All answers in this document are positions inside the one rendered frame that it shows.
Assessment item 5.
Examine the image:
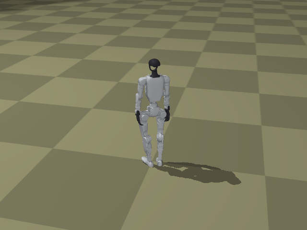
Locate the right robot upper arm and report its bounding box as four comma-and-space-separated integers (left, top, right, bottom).
163, 75, 170, 96

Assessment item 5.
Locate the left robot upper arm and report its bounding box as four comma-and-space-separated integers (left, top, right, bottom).
137, 77, 147, 99

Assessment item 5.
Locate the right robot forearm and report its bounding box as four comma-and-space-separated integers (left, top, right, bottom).
164, 95, 170, 109

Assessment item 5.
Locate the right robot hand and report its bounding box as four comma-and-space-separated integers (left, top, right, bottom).
164, 106, 170, 122

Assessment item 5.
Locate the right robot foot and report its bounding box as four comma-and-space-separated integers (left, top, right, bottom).
156, 158, 162, 166

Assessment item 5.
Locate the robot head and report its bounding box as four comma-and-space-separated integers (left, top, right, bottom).
149, 58, 160, 78

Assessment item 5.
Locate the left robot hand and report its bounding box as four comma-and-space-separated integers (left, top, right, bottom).
135, 111, 143, 126

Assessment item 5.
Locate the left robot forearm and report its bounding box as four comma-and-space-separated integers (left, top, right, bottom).
135, 94, 142, 114

